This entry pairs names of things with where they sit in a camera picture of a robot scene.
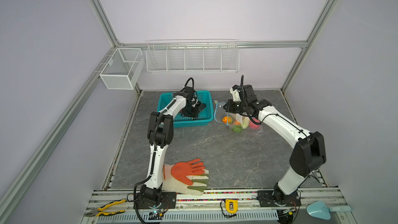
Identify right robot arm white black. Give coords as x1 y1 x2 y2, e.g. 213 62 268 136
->
223 76 326 206

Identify white wire shelf basket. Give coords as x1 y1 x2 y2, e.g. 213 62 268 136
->
146 39 240 73

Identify yellow tape measure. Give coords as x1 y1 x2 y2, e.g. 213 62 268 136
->
220 199 238 218

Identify yellow black pliers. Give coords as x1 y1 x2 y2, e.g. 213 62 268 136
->
84 199 126 217

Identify clear zip top bag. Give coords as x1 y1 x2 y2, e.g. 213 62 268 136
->
214 100 263 135

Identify teal plastic scoop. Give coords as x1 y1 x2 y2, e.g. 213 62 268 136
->
306 201 352 220

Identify teal plastic basket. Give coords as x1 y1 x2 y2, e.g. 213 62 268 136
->
157 90 214 128

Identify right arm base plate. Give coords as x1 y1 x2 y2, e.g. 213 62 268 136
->
256 190 302 207

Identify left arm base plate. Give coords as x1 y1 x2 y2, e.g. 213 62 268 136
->
133 192 177 209

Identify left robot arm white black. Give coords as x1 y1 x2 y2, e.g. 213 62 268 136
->
131 77 209 206

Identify white mesh box basket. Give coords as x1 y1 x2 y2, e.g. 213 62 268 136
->
99 48 145 90

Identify green striped work glove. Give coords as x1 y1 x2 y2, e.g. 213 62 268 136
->
162 168 209 196

